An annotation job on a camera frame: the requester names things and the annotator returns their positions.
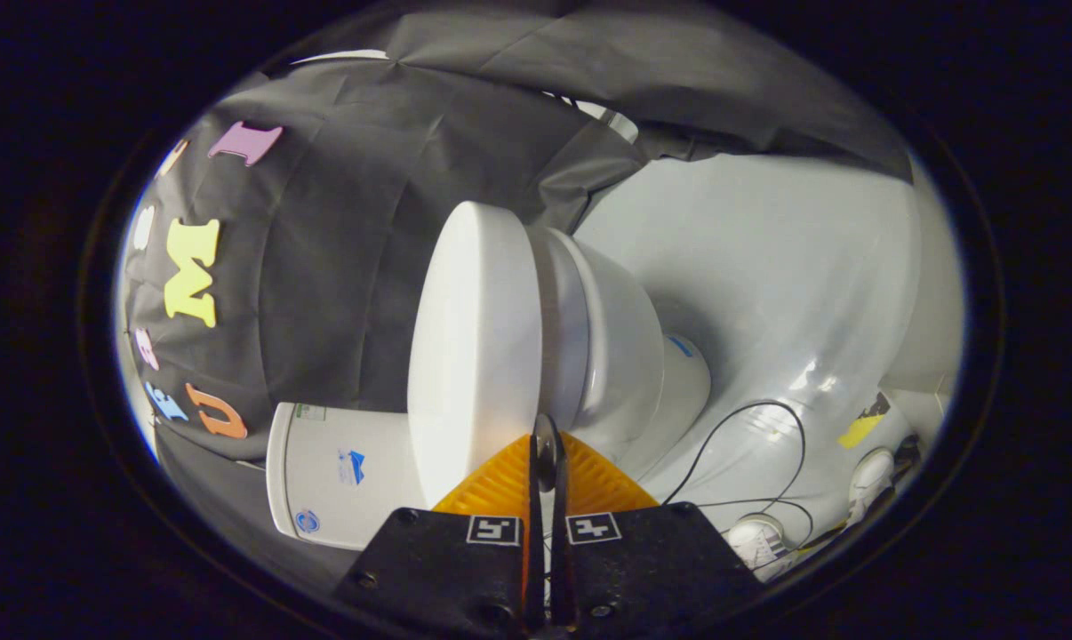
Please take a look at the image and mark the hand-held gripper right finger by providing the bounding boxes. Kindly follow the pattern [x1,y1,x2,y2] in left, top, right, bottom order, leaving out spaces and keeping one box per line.
[549,431,765,634]

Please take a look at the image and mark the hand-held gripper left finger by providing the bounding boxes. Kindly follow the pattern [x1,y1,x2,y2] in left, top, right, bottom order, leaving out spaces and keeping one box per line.
[334,433,548,636]

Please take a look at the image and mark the white toilet lid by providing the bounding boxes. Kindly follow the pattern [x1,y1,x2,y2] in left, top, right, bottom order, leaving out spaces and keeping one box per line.
[406,201,545,509]

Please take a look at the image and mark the white ceramic toilet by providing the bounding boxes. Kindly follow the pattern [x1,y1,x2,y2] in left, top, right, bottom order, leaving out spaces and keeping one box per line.
[266,222,713,552]

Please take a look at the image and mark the white toilet seat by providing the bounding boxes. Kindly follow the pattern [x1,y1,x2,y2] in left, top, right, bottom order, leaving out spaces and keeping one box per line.
[525,224,592,432]

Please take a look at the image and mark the person's white shoe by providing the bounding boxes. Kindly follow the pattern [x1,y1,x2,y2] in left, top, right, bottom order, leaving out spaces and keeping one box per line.
[847,447,898,527]
[727,514,800,580]

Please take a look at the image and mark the white cistern cover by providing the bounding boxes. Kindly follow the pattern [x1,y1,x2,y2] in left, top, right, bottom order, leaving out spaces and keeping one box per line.
[266,402,293,536]

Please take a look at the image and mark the yellow floor tape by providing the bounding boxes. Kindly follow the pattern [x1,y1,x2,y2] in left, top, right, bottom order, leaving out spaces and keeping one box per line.
[838,393,892,451]

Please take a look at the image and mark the black backdrop cloth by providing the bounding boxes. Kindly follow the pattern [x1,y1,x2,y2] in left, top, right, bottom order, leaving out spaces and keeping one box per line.
[120,3,912,534]

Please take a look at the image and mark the thin black cable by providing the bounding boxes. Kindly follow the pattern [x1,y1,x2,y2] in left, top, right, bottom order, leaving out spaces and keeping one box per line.
[660,400,815,554]

